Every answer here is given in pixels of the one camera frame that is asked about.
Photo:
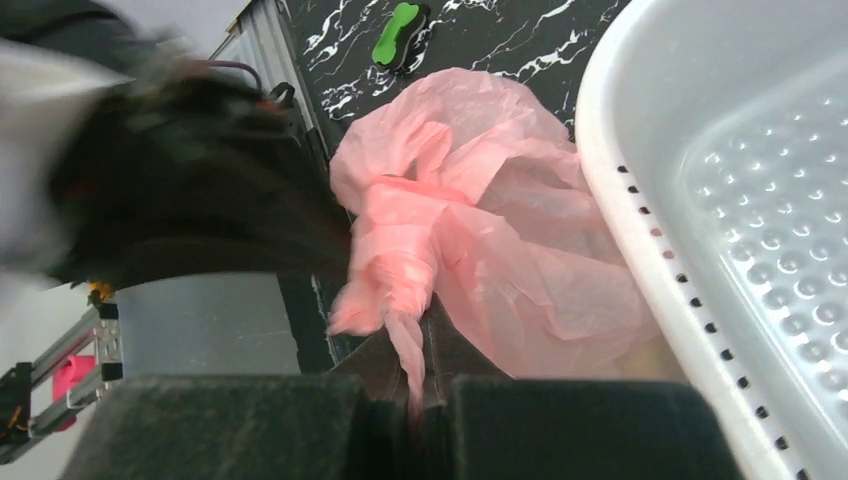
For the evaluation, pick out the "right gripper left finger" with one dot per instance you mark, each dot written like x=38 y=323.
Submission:
x=329 y=426

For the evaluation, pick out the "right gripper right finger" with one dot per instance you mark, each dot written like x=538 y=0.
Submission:
x=481 y=424

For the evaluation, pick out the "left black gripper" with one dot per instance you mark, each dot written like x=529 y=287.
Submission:
x=204 y=175

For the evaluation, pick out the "pink plastic bag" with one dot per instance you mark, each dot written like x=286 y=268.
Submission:
x=466 y=190

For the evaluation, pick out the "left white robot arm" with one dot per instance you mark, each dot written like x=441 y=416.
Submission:
x=58 y=59

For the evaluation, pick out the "black marble mat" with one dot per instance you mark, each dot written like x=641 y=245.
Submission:
x=542 y=44

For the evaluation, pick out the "green bone toy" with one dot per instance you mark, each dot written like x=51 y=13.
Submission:
x=395 y=41

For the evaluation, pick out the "white plastic basin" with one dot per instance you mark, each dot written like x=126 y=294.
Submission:
x=714 y=139

